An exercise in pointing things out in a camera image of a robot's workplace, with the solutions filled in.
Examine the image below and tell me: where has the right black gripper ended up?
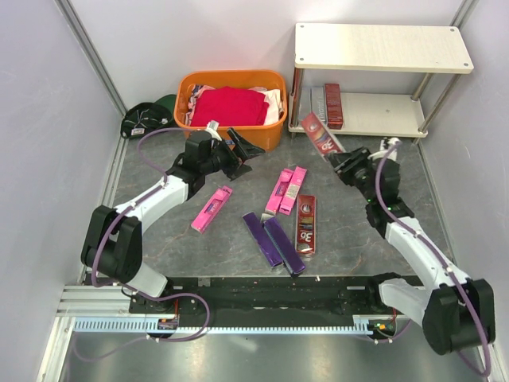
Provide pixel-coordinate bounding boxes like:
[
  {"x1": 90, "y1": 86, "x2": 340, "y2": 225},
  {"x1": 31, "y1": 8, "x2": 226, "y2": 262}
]
[{"x1": 324, "y1": 145, "x2": 377, "y2": 203}]

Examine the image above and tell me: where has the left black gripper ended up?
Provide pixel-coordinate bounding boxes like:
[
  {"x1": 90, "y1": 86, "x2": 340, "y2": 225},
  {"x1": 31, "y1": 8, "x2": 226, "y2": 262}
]
[{"x1": 201, "y1": 128, "x2": 265, "y2": 181}]

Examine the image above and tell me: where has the red 3d toothpaste box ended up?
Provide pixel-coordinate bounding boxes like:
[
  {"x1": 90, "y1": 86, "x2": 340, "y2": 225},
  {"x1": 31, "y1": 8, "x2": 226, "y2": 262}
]
[
  {"x1": 301, "y1": 112, "x2": 345, "y2": 160},
  {"x1": 295, "y1": 194, "x2": 317, "y2": 256}
]

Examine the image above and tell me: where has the silver-sided red toothpaste box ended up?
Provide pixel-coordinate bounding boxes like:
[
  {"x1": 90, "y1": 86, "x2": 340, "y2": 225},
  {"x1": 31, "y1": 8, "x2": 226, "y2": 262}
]
[{"x1": 324, "y1": 84, "x2": 344, "y2": 130}]

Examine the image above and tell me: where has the silver Protefix toothpaste box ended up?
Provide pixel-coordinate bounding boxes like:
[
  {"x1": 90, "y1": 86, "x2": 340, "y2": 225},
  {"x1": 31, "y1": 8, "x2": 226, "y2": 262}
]
[{"x1": 310, "y1": 86, "x2": 327, "y2": 124}]

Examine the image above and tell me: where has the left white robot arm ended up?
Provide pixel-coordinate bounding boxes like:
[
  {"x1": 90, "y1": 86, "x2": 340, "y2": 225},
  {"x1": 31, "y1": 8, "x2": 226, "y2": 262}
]
[{"x1": 80, "y1": 127, "x2": 265, "y2": 313}]

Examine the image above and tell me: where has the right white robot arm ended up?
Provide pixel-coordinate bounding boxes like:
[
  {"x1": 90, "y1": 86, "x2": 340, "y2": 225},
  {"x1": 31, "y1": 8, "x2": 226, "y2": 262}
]
[{"x1": 326, "y1": 145, "x2": 495, "y2": 355}]

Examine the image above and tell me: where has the white two-tier shelf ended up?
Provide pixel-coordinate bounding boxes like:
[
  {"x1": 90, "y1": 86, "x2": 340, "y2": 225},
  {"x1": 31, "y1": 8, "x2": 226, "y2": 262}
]
[{"x1": 288, "y1": 22, "x2": 474, "y2": 140}]

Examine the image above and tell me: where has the pink open toothpaste box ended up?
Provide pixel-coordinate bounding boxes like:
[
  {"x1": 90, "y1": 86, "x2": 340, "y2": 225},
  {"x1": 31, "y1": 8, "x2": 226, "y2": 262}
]
[{"x1": 265, "y1": 169, "x2": 293, "y2": 215}]

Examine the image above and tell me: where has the red folded cloth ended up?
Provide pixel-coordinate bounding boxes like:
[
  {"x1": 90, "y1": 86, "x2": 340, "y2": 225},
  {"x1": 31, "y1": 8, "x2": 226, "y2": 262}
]
[{"x1": 190, "y1": 87, "x2": 269, "y2": 127}]

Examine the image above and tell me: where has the purple toothpaste box left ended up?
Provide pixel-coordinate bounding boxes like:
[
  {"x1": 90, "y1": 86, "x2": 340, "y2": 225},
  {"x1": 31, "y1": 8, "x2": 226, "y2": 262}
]
[{"x1": 243, "y1": 212, "x2": 283, "y2": 267}]

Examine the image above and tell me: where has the purple toothpaste box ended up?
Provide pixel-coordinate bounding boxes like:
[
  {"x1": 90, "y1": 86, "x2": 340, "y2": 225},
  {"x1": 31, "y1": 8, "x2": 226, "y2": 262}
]
[
  {"x1": 263, "y1": 217, "x2": 305, "y2": 277},
  {"x1": 243, "y1": 212, "x2": 283, "y2": 267}
]

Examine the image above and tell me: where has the pink labelled toothpaste box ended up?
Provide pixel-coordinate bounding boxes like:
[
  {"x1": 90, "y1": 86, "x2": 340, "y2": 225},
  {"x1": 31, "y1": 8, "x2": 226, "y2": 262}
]
[{"x1": 278, "y1": 166, "x2": 307, "y2": 215}]

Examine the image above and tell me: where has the pink toothpaste box left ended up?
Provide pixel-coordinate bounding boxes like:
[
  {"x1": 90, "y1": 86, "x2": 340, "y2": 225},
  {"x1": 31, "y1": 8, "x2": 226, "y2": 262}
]
[{"x1": 191, "y1": 186, "x2": 233, "y2": 233}]

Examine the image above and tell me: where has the purple toothpaste box right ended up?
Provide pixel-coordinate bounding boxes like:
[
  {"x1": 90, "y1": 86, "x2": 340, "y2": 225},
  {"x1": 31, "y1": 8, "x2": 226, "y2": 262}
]
[{"x1": 263, "y1": 217, "x2": 305, "y2": 277}]

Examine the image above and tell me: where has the dark green cap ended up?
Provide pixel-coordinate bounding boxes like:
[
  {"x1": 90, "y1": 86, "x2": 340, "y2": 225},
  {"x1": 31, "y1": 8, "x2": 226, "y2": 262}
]
[{"x1": 120, "y1": 94, "x2": 177, "y2": 139}]

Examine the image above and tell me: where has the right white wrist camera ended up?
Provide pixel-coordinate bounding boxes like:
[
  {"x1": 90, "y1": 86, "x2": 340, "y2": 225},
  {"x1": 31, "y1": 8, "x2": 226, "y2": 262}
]
[{"x1": 379, "y1": 137, "x2": 402, "y2": 154}]

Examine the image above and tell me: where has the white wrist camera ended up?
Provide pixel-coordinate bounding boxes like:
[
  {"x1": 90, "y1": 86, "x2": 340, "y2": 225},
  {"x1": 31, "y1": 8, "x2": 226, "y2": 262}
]
[
  {"x1": 205, "y1": 120, "x2": 222, "y2": 141},
  {"x1": 379, "y1": 137, "x2": 402, "y2": 154}
]

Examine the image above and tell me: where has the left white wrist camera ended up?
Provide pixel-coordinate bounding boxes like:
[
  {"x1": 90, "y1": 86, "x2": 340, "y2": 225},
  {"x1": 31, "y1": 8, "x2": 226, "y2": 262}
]
[{"x1": 205, "y1": 120, "x2": 222, "y2": 141}]

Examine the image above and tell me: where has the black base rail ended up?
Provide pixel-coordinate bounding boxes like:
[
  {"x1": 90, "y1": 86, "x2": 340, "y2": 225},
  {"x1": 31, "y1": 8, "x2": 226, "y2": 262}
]
[{"x1": 126, "y1": 271, "x2": 414, "y2": 319}]

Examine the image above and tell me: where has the blue slotted cable duct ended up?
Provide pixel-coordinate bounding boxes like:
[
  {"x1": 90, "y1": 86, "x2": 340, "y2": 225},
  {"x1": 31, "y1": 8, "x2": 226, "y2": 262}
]
[{"x1": 74, "y1": 317, "x2": 396, "y2": 336}]

